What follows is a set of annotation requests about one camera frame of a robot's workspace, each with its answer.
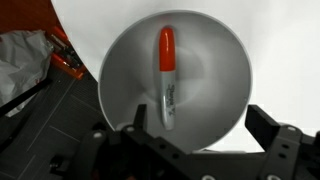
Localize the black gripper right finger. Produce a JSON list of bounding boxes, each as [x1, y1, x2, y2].
[[244, 104, 303, 158]]

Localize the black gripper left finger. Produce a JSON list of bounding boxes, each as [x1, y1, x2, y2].
[[121, 103, 149, 141]]

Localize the white round bowl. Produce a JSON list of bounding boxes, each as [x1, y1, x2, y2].
[[97, 9, 253, 154]]

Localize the red capped grey marker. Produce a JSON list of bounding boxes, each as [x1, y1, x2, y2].
[[157, 26, 178, 131]]

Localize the white crumpled plastic bag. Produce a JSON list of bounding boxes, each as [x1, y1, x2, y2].
[[0, 29, 54, 118]]

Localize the black clamp orange handle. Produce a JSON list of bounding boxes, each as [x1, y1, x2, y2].
[[46, 25, 87, 80]]

